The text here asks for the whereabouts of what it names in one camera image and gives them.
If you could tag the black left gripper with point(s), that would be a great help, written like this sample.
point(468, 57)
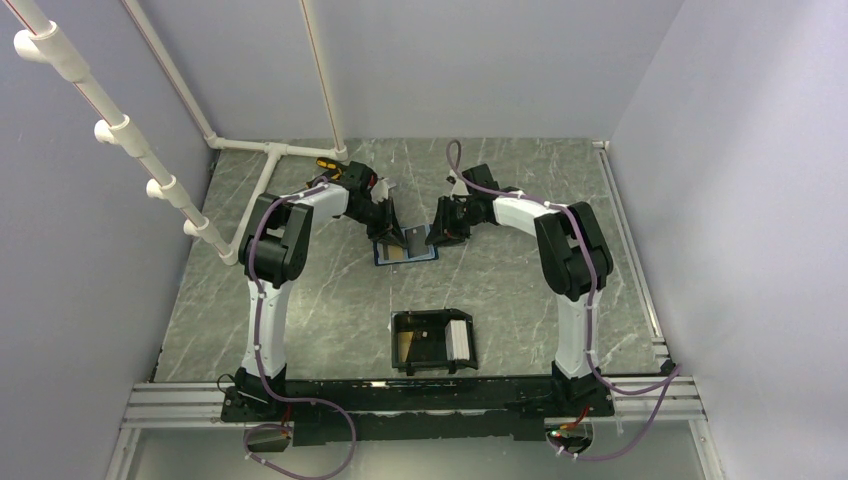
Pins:
point(389, 229)

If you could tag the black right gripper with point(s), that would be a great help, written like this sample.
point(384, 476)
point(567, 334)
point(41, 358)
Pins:
point(444, 232)

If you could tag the blue leather card holder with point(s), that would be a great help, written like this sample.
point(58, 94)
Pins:
point(432, 256)

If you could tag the dark grey credit card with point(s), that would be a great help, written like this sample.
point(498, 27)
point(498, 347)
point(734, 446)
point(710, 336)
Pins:
point(416, 241)

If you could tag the black plastic card tray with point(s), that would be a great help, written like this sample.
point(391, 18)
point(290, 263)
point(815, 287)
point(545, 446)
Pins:
point(434, 356)

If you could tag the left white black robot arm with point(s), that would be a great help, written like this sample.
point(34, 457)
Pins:
point(274, 253)

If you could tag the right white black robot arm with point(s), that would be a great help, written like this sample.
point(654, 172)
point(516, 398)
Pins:
point(574, 257)

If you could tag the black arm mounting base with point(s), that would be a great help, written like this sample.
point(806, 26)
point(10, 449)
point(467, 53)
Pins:
point(324, 411)

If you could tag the gold card in holder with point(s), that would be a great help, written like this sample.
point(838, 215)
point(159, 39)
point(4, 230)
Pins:
point(389, 254)

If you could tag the white card stack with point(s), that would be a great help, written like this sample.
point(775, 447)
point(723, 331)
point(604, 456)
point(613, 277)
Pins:
point(458, 344)

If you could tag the yellow black screwdriver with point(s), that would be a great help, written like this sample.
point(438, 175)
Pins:
point(329, 164)

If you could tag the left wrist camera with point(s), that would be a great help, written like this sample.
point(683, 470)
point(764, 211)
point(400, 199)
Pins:
point(382, 190)

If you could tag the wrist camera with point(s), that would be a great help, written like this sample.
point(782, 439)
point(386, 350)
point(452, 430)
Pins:
point(459, 187)
point(382, 190)

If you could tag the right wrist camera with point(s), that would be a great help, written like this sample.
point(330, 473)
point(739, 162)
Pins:
point(459, 187)

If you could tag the aluminium rail frame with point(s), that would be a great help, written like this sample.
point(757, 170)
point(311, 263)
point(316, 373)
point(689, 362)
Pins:
point(667, 396)

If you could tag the white pvc pipe frame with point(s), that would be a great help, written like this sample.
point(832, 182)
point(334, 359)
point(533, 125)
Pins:
point(43, 41)

